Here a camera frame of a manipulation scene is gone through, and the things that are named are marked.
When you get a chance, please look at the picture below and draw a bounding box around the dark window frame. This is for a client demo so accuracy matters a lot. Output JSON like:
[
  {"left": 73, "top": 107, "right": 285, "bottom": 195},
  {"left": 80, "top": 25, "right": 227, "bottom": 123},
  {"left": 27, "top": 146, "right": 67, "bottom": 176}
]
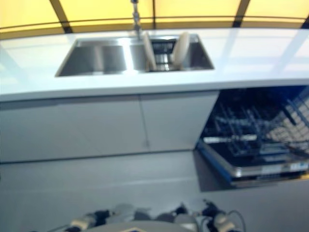
[{"left": 0, "top": 0, "right": 309, "bottom": 34}]

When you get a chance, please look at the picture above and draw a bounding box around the narrow white cabinet door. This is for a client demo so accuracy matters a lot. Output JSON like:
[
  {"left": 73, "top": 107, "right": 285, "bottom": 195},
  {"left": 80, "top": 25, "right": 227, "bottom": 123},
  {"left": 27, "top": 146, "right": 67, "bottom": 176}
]
[{"left": 139, "top": 90, "right": 220, "bottom": 153}]

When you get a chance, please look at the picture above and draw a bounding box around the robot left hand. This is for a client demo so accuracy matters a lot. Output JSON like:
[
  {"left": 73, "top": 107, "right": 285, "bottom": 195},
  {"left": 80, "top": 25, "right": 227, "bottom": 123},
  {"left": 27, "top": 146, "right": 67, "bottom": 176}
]
[{"left": 93, "top": 209, "right": 114, "bottom": 222}]

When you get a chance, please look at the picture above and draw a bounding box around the wire dishwasher rack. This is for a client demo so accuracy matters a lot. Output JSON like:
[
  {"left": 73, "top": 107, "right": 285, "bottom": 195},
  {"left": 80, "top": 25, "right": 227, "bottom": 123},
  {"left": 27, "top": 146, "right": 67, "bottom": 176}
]
[{"left": 204, "top": 88, "right": 309, "bottom": 160}]

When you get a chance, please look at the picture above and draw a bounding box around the chrome kitchen faucet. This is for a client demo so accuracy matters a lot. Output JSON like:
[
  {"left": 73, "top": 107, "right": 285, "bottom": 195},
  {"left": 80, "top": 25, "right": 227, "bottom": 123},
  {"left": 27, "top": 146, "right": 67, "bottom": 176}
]
[{"left": 130, "top": 0, "right": 143, "bottom": 41}]

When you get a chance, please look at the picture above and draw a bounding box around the stainless steel sink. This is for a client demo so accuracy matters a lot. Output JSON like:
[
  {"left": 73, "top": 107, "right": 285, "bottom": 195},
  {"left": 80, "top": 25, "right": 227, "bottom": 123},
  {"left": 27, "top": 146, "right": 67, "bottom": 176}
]
[{"left": 54, "top": 33, "right": 215, "bottom": 78}]

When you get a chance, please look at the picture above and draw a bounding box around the cream ceramic plate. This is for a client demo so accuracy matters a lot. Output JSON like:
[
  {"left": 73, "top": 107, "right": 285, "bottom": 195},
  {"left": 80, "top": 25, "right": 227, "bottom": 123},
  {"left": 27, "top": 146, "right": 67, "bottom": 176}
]
[
  {"left": 172, "top": 31, "right": 190, "bottom": 70},
  {"left": 142, "top": 32, "right": 157, "bottom": 71}
]

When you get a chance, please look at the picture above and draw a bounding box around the black dish rack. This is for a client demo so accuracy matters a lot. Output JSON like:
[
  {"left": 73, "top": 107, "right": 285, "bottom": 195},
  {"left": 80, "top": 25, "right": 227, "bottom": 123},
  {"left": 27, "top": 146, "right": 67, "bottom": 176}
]
[{"left": 144, "top": 36, "right": 187, "bottom": 73}]

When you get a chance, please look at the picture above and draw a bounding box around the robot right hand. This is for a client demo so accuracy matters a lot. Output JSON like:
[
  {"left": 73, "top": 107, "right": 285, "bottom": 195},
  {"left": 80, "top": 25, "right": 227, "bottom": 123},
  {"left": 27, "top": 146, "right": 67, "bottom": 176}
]
[{"left": 201, "top": 199, "right": 224, "bottom": 217}]

